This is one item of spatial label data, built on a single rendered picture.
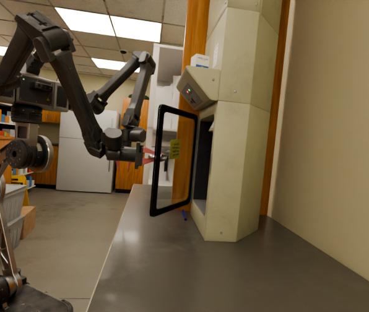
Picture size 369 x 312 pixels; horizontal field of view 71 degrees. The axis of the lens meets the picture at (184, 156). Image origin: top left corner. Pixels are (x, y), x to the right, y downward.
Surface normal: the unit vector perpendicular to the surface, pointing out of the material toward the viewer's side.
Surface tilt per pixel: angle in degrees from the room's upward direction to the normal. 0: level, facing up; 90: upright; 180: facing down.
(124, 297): 0
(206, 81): 90
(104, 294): 0
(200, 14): 90
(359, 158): 90
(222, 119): 90
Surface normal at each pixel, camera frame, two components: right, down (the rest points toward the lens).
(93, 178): 0.13, 0.07
